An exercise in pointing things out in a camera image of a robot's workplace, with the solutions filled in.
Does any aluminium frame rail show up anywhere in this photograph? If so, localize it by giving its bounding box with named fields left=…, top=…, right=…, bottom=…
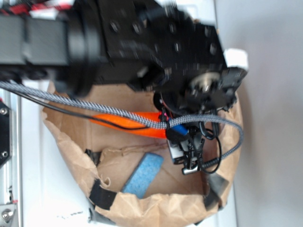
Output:
left=0, top=89, right=23, bottom=227

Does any white plastic board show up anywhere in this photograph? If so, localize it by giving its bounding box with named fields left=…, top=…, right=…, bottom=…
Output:
left=21, top=78, right=95, bottom=227

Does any orange plastic carrot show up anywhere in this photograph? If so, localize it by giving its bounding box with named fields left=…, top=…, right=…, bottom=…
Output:
left=90, top=113, right=166, bottom=139

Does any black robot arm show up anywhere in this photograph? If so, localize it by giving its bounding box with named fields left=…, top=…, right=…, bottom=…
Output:
left=0, top=0, right=247, bottom=114

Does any thin black wire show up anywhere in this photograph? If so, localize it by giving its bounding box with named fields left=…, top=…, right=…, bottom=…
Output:
left=0, top=87, right=152, bottom=131

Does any brown paper bag tray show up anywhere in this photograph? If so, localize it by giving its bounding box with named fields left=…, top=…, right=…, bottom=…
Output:
left=40, top=78, right=244, bottom=227

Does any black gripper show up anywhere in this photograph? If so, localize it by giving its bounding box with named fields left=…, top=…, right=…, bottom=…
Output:
left=104, top=0, right=247, bottom=114

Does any braided grey cable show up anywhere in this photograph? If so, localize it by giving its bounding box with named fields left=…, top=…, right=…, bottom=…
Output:
left=0, top=81, right=244, bottom=171

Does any blue sponge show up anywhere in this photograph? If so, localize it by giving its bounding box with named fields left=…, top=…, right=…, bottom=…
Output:
left=121, top=153, right=164, bottom=199

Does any black octagonal mount plate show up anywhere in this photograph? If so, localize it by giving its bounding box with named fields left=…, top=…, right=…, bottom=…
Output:
left=0, top=99, right=11, bottom=167

